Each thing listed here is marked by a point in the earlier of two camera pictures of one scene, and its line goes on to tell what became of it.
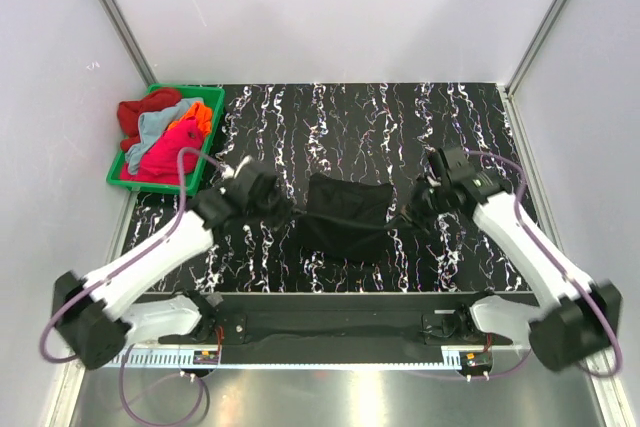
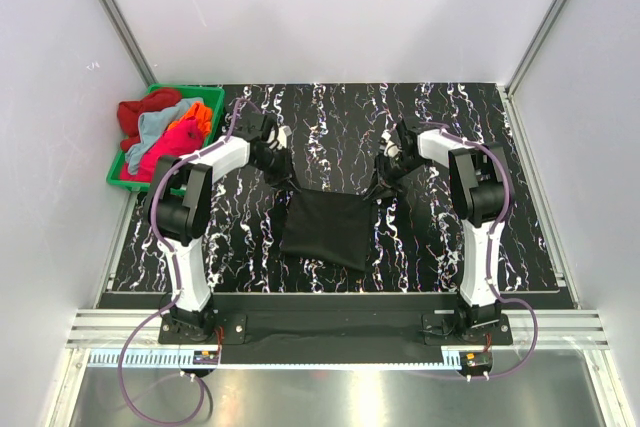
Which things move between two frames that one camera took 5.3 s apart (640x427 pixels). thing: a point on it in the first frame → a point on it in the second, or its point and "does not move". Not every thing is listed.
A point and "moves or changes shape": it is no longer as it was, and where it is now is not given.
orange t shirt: [202, 115] does not move
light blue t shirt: [152, 124] does not move
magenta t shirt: [159, 162] does not move
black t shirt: [343, 219] moves or changes shape
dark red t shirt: [128, 113] does not move
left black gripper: [286, 208] → [286, 175]
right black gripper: [413, 211] → [377, 191]
